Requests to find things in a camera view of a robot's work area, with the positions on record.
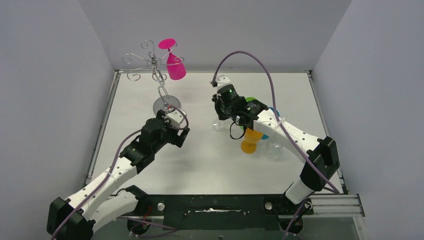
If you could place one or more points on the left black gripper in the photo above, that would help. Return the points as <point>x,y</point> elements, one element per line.
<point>180,136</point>

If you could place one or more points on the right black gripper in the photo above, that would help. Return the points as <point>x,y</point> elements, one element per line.
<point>219,107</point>

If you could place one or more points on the clear wine glass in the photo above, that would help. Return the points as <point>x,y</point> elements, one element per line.
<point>272,149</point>
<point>219,125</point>

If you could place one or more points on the green wine glass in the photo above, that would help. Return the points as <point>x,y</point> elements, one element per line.
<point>249,99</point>

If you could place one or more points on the orange wine glass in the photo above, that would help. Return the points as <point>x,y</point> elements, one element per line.
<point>251,138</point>

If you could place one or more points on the pink wine glass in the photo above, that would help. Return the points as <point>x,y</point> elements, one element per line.
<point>174,64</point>

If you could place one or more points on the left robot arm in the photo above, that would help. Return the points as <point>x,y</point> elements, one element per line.
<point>83,213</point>

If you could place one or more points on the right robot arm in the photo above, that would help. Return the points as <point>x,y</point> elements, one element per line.
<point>319,155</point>

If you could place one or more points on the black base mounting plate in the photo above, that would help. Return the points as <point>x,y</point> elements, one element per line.
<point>269,212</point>

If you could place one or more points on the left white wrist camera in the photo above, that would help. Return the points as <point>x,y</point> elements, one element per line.
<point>177,119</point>

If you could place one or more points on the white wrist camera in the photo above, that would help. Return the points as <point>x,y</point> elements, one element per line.
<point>177,119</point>
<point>221,83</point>

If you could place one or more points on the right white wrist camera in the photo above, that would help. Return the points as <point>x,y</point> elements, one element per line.
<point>221,83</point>

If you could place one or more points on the chrome wire glass rack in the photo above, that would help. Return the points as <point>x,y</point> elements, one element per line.
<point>159,73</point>

